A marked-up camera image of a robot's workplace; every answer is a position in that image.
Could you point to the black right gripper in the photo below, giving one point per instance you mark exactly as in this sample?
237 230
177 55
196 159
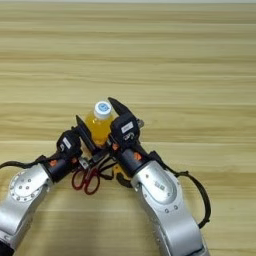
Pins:
130 160

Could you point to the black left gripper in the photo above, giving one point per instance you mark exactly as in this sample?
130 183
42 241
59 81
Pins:
61 166

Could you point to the yellow black tape measure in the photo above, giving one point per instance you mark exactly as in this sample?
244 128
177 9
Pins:
124 182

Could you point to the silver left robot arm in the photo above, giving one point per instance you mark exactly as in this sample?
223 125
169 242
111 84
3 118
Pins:
23 200

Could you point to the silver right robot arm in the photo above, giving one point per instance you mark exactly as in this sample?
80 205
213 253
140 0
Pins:
166 206

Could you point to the right gripper small black box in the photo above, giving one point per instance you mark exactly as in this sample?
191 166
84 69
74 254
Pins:
125 128

